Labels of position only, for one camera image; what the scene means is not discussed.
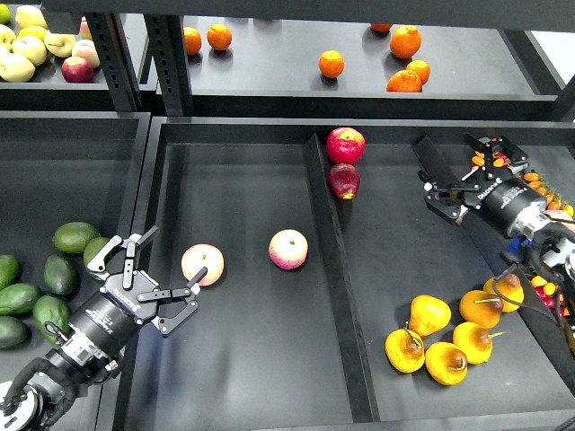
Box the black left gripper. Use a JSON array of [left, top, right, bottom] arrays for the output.
[[66, 225, 208, 364]]

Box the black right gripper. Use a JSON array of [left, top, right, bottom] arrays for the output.
[[418, 133, 549, 238]]

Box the dark green avocado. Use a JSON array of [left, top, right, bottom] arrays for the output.
[[44, 254, 79, 295]]

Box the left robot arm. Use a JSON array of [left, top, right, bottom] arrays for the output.
[[1, 227, 208, 430]]

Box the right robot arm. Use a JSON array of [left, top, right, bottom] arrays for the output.
[[412, 134, 574, 295]]

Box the light green avocado right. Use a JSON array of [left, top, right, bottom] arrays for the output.
[[83, 236, 111, 280]]

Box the light green avocado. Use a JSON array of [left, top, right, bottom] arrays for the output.
[[52, 221, 100, 254], [83, 236, 111, 280]]

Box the light green avocado back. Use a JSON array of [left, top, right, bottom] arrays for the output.
[[52, 221, 100, 254]]

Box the green avocado front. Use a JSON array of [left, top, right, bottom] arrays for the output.
[[33, 295, 70, 344]]

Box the yellow pear with brown spot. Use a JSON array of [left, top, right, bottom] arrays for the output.
[[459, 290, 503, 329]]

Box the green avocado middle left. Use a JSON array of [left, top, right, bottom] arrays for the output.
[[0, 283, 43, 316]]

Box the green avocado left edge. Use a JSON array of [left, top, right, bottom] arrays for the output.
[[0, 254, 20, 290]]

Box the green avocado lower left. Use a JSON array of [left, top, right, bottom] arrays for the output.
[[0, 316, 29, 349]]

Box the pink apple left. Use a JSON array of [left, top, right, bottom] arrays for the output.
[[181, 243, 225, 287]]

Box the pink apple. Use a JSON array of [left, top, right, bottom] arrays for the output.
[[181, 243, 225, 287], [269, 229, 308, 270]]

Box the cherry tomato bunch upper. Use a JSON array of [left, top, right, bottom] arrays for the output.
[[472, 136, 527, 170]]

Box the cherry tomato bunch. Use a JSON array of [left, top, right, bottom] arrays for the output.
[[530, 276, 573, 317], [472, 136, 527, 170]]

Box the orange front right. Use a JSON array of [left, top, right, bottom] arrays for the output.
[[386, 69, 422, 92]]

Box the orange small right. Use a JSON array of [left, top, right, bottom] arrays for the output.
[[406, 59, 431, 85]]

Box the bright red apple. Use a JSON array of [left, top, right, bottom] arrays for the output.
[[326, 127, 366, 165]]

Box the dark red apple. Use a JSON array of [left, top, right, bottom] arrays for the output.
[[327, 163, 360, 200]]

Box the pink apple centre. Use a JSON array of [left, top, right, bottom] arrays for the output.
[[269, 229, 308, 270]]

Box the orange cherry tomato vine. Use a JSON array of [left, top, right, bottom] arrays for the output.
[[523, 172, 574, 217]]

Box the pink apple right edge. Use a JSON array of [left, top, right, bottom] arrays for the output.
[[544, 209, 573, 222]]

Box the black left tray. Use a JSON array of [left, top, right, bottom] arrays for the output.
[[1, 111, 150, 289]]

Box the black tray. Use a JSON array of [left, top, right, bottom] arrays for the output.
[[1, 111, 150, 289], [114, 118, 574, 430]]

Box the large orange upper right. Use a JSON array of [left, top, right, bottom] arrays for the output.
[[390, 25, 422, 59]]

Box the black centre tray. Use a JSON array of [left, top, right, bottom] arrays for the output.
[[114, 118, 574, 430]]

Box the orange under top bar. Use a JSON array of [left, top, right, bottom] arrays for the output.
[[370, 23, 393, 33]]

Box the orange centre shelf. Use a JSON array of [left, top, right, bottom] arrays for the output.
[[318, 50, 345, 79]]

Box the cherry tomato bunch lower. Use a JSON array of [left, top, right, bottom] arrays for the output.
[[530, 276, 573, 317]]

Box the black tray divider right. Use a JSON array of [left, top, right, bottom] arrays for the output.
[[411, 136, 575, 387]]

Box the black tray divider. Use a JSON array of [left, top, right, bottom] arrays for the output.
[[303, 134, 380, 423], [411, 136, 575, 387]]

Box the black tray divider left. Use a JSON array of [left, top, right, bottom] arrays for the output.
[[303, 134, 380, 423]]

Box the black left back shelf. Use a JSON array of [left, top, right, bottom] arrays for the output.
[[1, 13, 159, 111]]

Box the red apple on shelf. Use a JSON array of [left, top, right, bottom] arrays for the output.
[[61, 56, 95, 84]]

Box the black shelf upright right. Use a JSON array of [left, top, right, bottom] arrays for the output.
[[144, 14, 193, 117]]

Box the black shelf upright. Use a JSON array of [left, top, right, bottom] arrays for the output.
[[144, 14, 193, 117], [84, 12, 142, 112]]

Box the black shelf upright left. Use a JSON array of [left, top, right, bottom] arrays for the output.
[[84, 12, 142, 112]]

